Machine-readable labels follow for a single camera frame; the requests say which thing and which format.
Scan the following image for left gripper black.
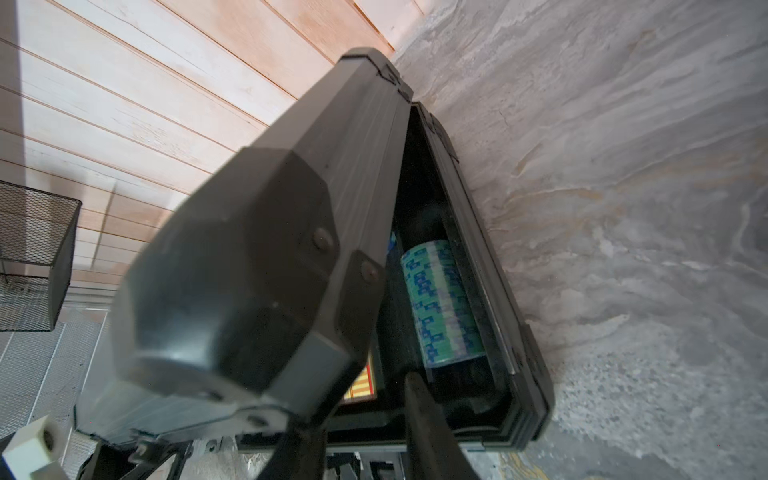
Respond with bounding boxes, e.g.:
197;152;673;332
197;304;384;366
76;441;193;480

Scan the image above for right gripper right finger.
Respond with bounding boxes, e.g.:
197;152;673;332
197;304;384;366
404;372;479;480

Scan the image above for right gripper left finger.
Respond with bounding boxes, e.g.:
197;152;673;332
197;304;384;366
257;421;327;480

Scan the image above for black poker set case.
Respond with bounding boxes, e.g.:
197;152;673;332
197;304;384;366
74;48;555;451

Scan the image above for black mesh basket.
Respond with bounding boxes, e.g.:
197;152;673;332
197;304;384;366
1;181;82;332

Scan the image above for white wire mesh shelf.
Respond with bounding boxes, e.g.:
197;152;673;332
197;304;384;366
1;306;108;479

